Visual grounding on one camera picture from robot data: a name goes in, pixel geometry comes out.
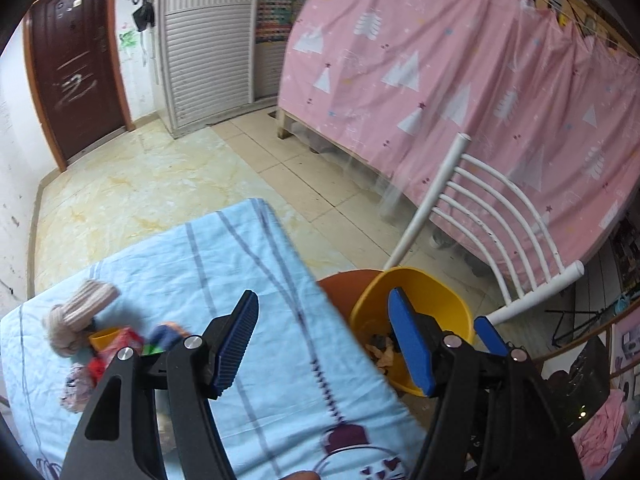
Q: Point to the white slatted chair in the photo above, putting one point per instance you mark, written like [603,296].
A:
[450,160]

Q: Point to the pink tree-print curtain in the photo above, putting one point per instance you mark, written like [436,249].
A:
[450,60]

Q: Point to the yellow plastic bin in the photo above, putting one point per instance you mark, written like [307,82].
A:
[450,305]

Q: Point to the pink striped knit sock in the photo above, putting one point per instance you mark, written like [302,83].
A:
[85,305]

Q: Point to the white louvered wardrobe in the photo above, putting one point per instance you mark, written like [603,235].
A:
[205,50]

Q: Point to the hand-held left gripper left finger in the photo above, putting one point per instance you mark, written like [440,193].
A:
[235,340]

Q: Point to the black hanging bag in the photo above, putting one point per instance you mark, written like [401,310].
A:
[143,16]

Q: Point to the black plastic bag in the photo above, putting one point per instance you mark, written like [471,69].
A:
[580,380]

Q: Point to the person's left hand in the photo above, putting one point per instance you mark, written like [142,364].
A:
[301,475]

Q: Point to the beige paper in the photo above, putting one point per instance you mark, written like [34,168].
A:
[385,358]

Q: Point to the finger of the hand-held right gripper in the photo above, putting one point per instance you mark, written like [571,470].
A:
[489,335]

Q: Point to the pink patterned cloth scrap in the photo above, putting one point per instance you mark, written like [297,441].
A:
[77,387]

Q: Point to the pink crumpled cloth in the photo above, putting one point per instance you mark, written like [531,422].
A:
[600,435]

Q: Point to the light blue striped cloth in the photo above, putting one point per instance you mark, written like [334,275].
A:
[250,260]

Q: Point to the red wrapper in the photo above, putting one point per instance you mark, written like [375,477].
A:
[107,360]

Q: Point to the dark brown door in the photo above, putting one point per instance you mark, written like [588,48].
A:
[75,60]

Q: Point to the orange plastic bin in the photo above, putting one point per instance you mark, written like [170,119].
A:
[345,290]

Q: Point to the colourful grid wall poster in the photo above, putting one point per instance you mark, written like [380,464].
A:
[276,7]

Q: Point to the dark blue wrapper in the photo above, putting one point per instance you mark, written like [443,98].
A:
[165,335]

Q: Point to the yellow plastic cup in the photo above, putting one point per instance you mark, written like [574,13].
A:
[102,337]

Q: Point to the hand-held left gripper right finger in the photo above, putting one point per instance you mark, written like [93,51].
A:
[410,340]

